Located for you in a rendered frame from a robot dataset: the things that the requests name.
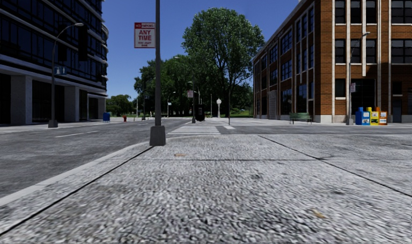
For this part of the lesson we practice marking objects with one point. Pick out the dark bin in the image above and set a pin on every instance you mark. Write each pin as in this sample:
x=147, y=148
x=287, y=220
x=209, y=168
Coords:
x=200, y=112

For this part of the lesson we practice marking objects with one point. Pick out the grey street lamp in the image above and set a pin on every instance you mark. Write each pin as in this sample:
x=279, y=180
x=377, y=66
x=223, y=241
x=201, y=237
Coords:
x=168, y=105
x=349, y=89
x=52, y=83

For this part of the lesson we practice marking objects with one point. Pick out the trees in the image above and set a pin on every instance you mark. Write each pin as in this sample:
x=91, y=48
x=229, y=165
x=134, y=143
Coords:
x=219, y=57

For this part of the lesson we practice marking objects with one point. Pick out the tree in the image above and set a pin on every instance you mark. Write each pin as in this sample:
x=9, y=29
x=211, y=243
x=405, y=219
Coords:
x=119, y=105

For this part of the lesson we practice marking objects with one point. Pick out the green bench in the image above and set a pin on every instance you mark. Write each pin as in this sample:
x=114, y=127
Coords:
x=300, y=117

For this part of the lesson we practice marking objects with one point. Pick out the blue letter box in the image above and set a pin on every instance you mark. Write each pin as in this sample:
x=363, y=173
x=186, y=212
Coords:
x=106, y=116

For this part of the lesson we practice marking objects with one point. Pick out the red brick building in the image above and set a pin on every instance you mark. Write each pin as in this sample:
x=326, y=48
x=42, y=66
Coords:
x=322, y=67

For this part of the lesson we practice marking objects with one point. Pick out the blue newspaper box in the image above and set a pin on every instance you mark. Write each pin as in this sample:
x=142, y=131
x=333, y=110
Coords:
x=362, y=117

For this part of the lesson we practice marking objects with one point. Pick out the yellow newspaper box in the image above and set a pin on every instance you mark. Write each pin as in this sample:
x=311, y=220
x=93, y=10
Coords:
x=373, y=116

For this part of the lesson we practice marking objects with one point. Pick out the orange newspaper box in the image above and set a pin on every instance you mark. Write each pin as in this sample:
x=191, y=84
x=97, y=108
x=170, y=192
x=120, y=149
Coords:
x=382, y=117

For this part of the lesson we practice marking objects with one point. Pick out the glass tower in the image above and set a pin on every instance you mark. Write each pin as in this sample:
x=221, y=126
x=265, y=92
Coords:
x=38, y=51

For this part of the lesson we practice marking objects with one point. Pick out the white ball lamp post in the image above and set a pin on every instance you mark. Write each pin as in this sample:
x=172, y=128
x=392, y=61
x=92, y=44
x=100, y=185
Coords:
x=219, y=107

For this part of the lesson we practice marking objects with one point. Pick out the sign on a post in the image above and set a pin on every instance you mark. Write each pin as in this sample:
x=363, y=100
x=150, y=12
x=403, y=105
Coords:
x=157, y=83

